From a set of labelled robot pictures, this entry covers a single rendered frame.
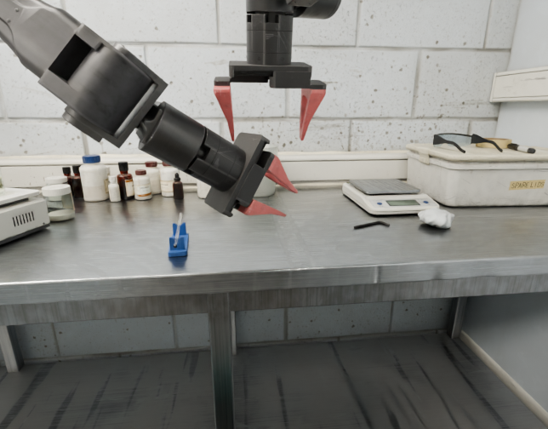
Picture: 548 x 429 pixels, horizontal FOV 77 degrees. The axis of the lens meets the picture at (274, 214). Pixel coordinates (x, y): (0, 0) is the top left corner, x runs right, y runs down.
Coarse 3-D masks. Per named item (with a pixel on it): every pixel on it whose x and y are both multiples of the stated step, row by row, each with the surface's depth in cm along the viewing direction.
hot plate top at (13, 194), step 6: (6, 192) 73; (12, 192) 73; (18, 192) 73; (24, 192) 73; (30, 192) 73; (36, 192) 74; (0, 198) 68; (6, 198) 68; (12, 198) 69; (18, 198) 70; (0, 204) 67
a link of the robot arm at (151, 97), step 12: (120, 48) 31; (132, 60) 31; (156, 84) 34; (144, 96) 36; (156, 96) 33; (144, 108) 33; (72, 120) 31; (84, 120) 32; (132, 120) 33; (84, 132) 32; (96, 132) 32; (120, 132) 34; (120, 144) 34
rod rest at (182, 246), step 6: (174, 228) 70; (180, 228) 70; (174, 234) 70; (180, 234) 71; (186, 234) 71; (180, 240) 63; (186, 240) 68; (180, 246) 63; (186, 246) 65; (168, 252) 62; (174, 252) 62; (180, 252) 63; (186, 252) 63
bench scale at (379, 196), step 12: (360, 180) 106; (372, 180) 106; (384, 180) 106; (396, 180) 106; (348, 192) 102; (360, 192) 96; (372, 192) 92; (384, 192) 93; (396, 192) 93; (408, 192) 97; (420, 192) 96; (360, 204) 93; (372, 204) 88; (384, 204) 88; (396, 204) 88; (408, 204) 88; (420, 204) 88; (432, 204) 88
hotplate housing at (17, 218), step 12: (12, 204) 71; (24, 204) 72; (36, 204) 74; (0, 216) 67; (12, 216) 69; (24, 216) 71; (36, 216) 74; (48, 216) 77; (0, 228) 67; (12, 228) 69; (24, 228) 72; (36, 228) 75; (0, 240) 68
